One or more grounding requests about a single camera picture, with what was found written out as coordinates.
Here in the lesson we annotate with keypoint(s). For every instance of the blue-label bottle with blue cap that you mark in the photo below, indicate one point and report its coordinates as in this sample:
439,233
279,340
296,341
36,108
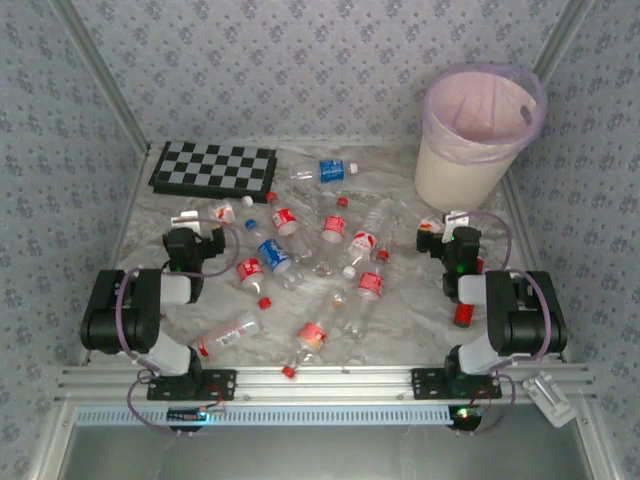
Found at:
274,256

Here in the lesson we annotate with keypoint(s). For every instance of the white-label clear plastic bottle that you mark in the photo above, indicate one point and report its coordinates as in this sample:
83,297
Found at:
230,332

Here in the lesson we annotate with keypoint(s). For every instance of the large bottle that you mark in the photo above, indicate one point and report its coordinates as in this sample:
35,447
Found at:
362,242

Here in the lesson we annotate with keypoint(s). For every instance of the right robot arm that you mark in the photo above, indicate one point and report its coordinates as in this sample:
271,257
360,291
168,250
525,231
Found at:
475,357

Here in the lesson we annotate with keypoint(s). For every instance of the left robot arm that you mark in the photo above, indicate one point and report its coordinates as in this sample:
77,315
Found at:
172,357

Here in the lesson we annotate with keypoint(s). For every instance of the cream waste bin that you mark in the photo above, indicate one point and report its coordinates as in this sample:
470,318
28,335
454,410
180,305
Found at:
450,180

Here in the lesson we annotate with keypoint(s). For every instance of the pink plastic bin liner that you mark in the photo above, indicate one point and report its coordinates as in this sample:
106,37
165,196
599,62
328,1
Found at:
480,115

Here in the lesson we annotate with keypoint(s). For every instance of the red glitter tube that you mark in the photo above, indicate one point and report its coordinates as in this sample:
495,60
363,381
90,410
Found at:
463,315

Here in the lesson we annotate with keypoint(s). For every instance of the black and grey chessboard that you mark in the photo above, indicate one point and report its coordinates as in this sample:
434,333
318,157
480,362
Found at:
215,167

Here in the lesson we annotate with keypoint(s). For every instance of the blue-label bottle with white cap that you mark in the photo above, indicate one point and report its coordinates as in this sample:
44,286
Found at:
331,171

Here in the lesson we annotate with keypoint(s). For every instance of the left circuit board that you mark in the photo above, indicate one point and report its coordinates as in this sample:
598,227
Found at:
187,415

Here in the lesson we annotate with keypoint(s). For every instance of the circuit board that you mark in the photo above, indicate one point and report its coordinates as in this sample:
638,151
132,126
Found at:
187,415
465,417

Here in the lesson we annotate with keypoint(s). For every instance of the right circuit board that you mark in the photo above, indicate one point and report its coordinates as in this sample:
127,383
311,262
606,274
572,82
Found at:
465,417

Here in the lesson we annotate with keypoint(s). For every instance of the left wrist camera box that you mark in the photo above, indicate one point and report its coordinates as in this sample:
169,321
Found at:
186,217

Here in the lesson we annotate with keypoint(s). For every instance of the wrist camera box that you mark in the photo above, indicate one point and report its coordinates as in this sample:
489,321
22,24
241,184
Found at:
186,217
457,217

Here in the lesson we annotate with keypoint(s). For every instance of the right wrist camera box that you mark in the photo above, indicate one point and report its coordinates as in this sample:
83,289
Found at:
457,217

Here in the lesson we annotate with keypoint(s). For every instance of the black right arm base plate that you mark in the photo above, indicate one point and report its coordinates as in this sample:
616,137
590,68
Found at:
425,382

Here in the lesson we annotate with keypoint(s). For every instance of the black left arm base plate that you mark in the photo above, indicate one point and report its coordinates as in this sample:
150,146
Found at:
220,385

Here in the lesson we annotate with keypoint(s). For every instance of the white plastic bracket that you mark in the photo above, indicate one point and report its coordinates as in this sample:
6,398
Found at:
547,400

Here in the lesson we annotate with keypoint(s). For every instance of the aluminium front rail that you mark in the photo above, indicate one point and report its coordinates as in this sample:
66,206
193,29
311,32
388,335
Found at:
325,382

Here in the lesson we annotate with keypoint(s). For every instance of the aluminium frame post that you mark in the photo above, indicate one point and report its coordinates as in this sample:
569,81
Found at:
562,40
102,75

